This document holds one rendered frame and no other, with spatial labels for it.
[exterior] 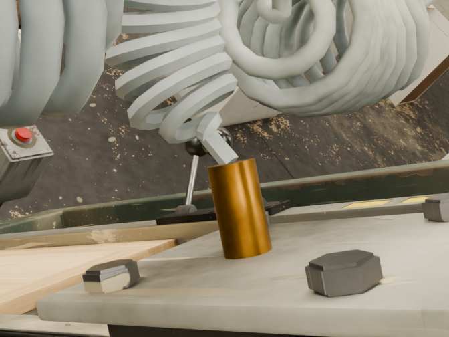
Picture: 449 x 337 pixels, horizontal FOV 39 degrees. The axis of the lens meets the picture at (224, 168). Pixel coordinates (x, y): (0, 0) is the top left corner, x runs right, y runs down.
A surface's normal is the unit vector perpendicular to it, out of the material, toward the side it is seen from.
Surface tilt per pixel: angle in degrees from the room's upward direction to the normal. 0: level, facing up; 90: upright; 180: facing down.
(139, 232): 90
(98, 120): 0
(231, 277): 58
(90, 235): 90
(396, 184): 90
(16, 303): 33
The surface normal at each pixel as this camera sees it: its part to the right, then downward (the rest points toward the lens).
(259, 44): 0.27, 0.11
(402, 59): 0.46, 0.28
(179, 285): -0.19, -0.98
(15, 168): 0.58, 0.76
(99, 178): 0.55, -0.62
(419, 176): -0.61, 0.16
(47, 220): 0.77, -0.11
